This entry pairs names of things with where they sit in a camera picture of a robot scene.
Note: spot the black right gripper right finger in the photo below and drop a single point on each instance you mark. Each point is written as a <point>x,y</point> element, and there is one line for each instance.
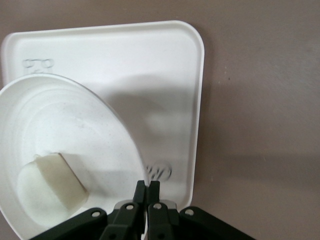
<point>162,222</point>

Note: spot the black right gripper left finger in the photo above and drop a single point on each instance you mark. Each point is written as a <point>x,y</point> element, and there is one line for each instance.
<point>117,222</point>

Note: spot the white steamed bun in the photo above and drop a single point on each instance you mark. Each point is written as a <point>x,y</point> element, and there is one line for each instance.
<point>50,185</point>

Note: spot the round cream plate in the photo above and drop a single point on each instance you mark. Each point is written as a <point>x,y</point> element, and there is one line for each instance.
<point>75,120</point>

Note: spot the cream rabbit print tray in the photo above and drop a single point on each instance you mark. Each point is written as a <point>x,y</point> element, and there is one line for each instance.
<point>150,62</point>

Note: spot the brown table cover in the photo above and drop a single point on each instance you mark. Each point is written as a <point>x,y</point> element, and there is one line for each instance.
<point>262,100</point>

